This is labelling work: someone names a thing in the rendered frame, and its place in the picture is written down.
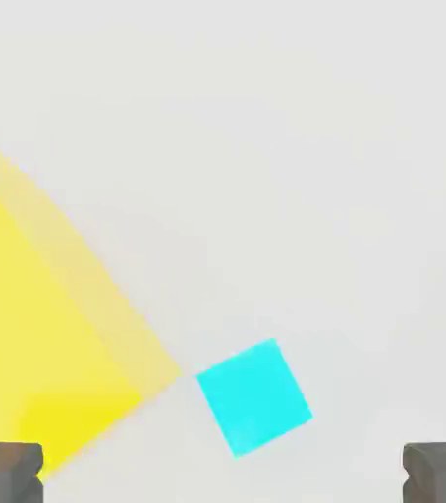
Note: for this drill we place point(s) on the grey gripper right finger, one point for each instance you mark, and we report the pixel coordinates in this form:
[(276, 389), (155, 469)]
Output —
[(441, 473)]

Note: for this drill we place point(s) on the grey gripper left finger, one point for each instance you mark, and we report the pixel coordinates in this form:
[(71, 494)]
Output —
[(7, 473)]

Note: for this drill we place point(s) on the small cyan cube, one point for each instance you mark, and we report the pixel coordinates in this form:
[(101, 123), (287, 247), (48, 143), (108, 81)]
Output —
[(253, 397)]

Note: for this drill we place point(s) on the large yellow box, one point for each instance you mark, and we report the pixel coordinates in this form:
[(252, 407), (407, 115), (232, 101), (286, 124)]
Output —
[(42, 334)]

